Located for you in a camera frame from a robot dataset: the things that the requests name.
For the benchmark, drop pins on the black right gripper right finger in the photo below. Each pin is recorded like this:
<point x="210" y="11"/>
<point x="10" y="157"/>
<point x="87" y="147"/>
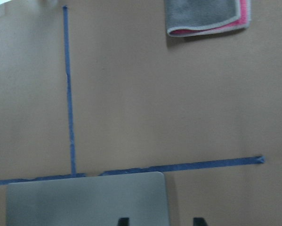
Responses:
<point x="199" y="221"/>

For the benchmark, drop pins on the grey laptop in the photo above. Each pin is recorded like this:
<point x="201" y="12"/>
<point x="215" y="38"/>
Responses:
<point x="89" y="201"/>

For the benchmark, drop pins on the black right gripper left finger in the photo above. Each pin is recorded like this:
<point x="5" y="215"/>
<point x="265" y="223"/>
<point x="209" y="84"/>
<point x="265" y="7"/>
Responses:
<point x="123" y="221"/>

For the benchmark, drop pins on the folded grey pink cloth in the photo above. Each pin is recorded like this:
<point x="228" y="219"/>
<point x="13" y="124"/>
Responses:
<point x="186" y="18"/>

